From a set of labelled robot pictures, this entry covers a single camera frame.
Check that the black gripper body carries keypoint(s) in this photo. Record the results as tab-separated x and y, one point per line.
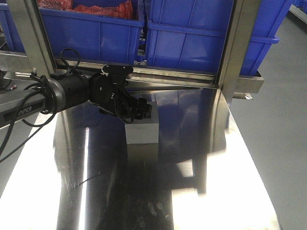
126	107

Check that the gray hollow square base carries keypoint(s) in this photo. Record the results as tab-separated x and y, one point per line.
145	131

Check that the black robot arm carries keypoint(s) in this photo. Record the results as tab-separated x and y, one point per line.
50	96

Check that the blue bin with red bags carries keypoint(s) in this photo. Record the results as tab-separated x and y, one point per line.
95	37

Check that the blue plastic bin right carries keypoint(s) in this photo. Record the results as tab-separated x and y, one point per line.
190	34

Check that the blue bin far left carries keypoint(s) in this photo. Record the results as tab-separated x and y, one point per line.
9	28

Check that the red mesh bag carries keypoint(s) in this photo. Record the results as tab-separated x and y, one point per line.
123	10

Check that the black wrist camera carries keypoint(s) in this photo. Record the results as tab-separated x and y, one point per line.
113	70

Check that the stainless steel rack frame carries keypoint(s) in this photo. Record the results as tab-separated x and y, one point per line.
38	54

